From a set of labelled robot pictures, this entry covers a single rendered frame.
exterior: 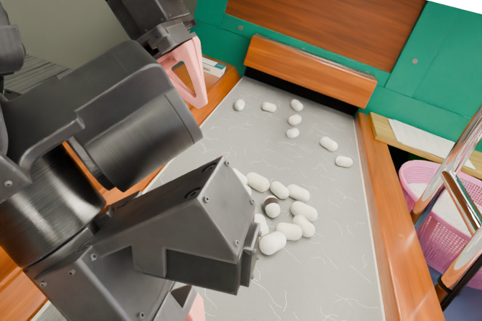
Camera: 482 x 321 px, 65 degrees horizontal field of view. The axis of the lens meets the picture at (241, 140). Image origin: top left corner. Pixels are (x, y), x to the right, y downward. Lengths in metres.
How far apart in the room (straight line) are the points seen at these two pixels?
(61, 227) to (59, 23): 1.85
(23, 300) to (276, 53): 0.70
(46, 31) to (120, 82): 1.89
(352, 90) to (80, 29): 1.42
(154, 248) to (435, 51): 0.85
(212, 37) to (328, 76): 0.30
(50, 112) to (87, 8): 1.75
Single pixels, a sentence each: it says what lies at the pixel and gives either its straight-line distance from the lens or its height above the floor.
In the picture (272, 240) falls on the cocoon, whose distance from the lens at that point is 0.43.
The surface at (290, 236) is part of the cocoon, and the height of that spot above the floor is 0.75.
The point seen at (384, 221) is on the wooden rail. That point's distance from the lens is 0.56.
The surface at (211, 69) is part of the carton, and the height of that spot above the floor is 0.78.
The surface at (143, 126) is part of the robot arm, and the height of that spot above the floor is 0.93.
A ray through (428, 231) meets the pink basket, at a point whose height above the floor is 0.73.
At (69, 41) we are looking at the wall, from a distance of 2.03.
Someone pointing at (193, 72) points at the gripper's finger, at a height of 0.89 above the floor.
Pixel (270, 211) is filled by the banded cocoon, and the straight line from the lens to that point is 0.49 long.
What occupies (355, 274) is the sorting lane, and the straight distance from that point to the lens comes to 0.49.
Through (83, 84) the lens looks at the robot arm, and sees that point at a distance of 0.21.
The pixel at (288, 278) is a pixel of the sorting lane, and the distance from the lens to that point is 0.43.
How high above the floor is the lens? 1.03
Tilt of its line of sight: 26 degrees down
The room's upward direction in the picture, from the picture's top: 19 degrees clockwise
